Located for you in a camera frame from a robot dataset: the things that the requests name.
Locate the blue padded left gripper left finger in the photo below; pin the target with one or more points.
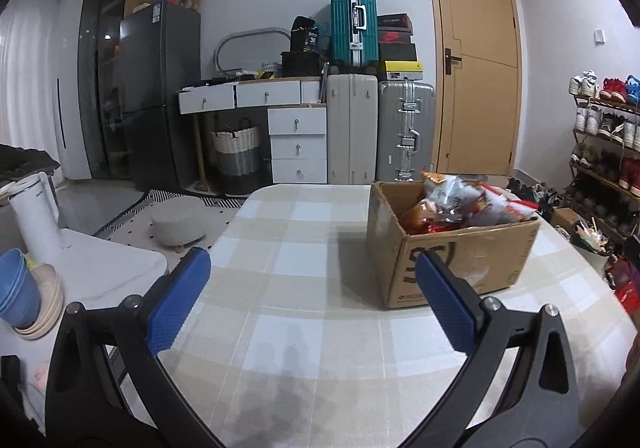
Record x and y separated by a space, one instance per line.
106 384

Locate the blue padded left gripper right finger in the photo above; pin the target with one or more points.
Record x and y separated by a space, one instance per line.
517 386

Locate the noodle snack bag front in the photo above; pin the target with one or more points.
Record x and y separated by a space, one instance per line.
448 198

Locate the noodle snack bag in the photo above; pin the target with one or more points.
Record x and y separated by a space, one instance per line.
494 208
448 198

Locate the red snack packet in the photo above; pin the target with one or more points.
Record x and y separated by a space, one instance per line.
422 220

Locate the beige bowl stack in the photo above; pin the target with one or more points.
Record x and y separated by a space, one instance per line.
51 291

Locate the blue bowl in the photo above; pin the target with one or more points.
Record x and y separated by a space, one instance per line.
20 296

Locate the SF cardboard box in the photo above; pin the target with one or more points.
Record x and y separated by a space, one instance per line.
489 258

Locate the white trash bin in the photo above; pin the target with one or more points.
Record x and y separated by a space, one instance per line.
592 244

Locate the grey round pouf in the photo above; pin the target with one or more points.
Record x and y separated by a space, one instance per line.
179 221

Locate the white kettle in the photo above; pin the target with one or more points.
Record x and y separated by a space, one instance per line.
33 201

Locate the wooden shoe rack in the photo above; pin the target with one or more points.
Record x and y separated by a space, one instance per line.
604 162

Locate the woven laundry basket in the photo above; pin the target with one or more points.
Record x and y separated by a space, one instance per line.
238 157

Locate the wooden door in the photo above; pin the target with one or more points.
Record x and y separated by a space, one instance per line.
478 85

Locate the silver suitcase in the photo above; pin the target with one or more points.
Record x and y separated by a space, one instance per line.
406 125

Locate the white drawer desk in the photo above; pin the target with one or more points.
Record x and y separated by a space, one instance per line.
297 124

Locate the beige suitcase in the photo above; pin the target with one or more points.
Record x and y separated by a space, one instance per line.
352 105

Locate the dark refrigerator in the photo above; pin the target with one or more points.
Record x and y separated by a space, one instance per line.
159 54

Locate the stacked shoe boxes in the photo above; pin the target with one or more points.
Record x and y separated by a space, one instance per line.
397 56

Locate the teal suitcase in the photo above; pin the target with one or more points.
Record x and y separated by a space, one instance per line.
354 33

